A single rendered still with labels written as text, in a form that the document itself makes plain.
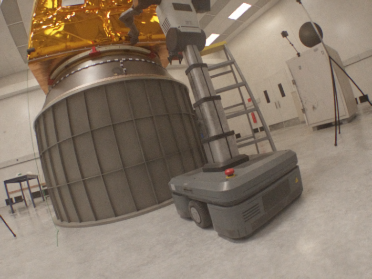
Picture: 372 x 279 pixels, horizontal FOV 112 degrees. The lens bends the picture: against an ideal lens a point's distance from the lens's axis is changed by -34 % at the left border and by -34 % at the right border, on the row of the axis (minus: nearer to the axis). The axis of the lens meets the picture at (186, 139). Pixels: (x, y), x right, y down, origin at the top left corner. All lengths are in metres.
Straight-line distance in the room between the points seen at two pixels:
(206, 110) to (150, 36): 1.70
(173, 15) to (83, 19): 1.57
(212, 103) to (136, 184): 0.95
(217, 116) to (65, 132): 1.33
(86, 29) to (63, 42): 0.32
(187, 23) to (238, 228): 1.10
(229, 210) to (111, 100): 1.33
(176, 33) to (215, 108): 0.48
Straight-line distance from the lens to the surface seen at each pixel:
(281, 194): 0.90
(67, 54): 2.32
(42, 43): 2.45
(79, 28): 2.48
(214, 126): 0.99
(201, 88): 1.04
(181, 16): 1.23
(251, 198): 0.75
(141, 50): 2.37
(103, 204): 1.69
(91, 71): 1.99
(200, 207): 0.93
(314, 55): 3.89
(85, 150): 1.69
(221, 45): 2.40
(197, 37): 1.19
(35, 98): 8.34
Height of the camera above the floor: 0.42
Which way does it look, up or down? 2 degrees up
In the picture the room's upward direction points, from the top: 16 degrees counter-clockwise
